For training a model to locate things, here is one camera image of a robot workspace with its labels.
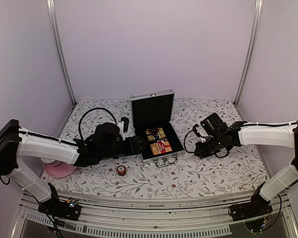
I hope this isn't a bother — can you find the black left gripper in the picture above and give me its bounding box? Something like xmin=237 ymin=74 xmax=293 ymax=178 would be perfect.
xmin=99 ymin=135 xmax=149 ymax=162

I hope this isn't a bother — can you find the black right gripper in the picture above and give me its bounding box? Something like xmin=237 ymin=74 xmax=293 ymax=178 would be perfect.
xmin=195 ymin=134 xmax=224 ymax=159

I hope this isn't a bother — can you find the black triangular all-in button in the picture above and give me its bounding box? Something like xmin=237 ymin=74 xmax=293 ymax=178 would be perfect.
xmin=148 ymin=127 xmax=160 ymax=137

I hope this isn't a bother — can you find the red black poker chip stack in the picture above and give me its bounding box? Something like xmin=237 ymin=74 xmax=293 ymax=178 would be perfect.
xmin=117 ymin=165 xmax=127 ymax=176

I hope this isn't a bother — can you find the aluminium poker case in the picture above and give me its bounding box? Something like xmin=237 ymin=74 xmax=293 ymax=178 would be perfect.
xmin=130 ymin=89 xmax=184 ymax=168

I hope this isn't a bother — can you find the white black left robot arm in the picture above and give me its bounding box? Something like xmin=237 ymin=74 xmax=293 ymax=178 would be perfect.
xmin=0 ymin=119 xmax=148 ymax=215

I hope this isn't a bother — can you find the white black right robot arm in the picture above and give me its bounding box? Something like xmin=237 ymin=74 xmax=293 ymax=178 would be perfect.
xmin=193 ymin=113 xmax=298 ymax=216

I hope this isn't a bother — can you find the blue Texas Hold'em card deck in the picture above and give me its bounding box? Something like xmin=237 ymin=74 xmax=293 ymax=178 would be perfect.
xmin=146 ymin=127 xmax=166 ymax=141

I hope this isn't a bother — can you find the red Texas Hold'em card deck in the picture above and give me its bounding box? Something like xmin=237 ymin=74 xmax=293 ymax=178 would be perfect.
xmin=150 ymin=140 xmax=172 ymax=155

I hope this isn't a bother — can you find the floral patterned table mat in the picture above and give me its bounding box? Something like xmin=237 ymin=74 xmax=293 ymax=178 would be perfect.
xmin=42 ymin=99 xmax=269 ymax=199

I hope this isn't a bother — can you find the pink plate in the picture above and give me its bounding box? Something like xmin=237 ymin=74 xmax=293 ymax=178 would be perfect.
xmin=44 ymin=161 xmax=76 ymax=179

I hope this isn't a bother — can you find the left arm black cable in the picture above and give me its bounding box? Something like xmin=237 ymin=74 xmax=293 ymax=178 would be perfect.
xmin=78 ymin=107 xmax=117 ymax=139

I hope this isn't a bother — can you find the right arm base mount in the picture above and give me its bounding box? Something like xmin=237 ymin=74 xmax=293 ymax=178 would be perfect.
xmin=228 ymin=188 xmax=273 ymax=221

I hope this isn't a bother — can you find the aluminium front rail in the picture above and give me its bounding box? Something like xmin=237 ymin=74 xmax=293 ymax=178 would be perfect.
xmin=13 ymin=190 xmax=298 ymax=238

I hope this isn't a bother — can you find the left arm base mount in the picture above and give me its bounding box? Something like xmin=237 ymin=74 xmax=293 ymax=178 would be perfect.
xmin=38 ymin=193 xmax=82 ymax=221

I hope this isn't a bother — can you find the right aluminium frame post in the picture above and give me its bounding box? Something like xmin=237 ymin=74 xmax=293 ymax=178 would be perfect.
xmin=234 ymin=0 xmax=263 ymax=107

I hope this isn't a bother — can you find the aluminium frame post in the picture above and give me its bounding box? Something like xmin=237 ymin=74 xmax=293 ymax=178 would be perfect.
xmin=234 ymin=0 xmax=263 ymax=107
xmin=46 ymin=0 xmax=77 ymax=107

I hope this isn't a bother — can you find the left aluminium frame post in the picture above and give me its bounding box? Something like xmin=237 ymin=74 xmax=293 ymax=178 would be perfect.
xmin=46 ymin=0 xmax=77 ymax=107

